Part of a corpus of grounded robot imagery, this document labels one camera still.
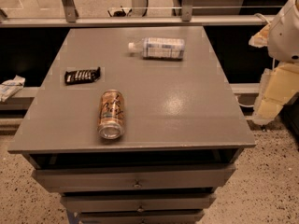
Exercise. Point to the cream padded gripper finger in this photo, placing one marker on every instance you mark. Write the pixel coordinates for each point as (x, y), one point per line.
(277, 87)
(260, 39)

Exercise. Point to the black rxbar chocolate bar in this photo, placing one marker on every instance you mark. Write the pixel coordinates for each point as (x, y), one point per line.
(82, 76)

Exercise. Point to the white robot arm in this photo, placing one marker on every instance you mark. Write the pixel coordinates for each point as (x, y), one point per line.
(283, 37)

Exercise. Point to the grey drawer cabinet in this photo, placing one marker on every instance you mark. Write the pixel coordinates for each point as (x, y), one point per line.
(176, 112)

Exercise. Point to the clear plastic water bottle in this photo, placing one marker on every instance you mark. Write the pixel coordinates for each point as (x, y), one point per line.
(159, 48)

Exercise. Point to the top grey drawer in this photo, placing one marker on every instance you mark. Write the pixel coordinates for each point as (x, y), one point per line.
(134, 178)

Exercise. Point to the grey drawer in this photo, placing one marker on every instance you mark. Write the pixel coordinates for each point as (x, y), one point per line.
(149, 217)
(134, 178)
(138, 203)

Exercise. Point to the black object behind railing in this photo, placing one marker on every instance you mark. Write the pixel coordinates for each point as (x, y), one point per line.
(119, 13)

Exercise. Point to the middle grey drawer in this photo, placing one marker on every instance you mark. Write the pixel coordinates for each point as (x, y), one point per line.
(138, 203)

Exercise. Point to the bottom grey drawer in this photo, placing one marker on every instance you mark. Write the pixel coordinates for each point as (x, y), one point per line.
(149, 217)

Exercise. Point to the orange la croix can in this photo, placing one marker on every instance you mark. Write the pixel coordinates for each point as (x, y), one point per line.
(111, 115)

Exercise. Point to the grey metal railing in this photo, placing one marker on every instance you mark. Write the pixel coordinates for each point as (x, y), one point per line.
(93, 13)

